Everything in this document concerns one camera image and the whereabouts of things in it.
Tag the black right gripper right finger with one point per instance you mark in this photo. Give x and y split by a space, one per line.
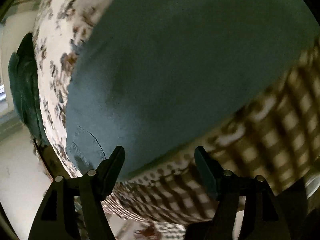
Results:
261 218

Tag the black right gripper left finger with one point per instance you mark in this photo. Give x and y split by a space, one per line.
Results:
56 219

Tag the blue denim jeans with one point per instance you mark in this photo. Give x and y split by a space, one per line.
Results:
157 74

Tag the brown checkered bed sheet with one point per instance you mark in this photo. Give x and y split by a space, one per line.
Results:
276 136

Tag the dark teal folded garment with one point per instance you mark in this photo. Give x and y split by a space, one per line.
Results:
22 69

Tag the floral white bed blanket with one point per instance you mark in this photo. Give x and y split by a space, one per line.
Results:
61 28

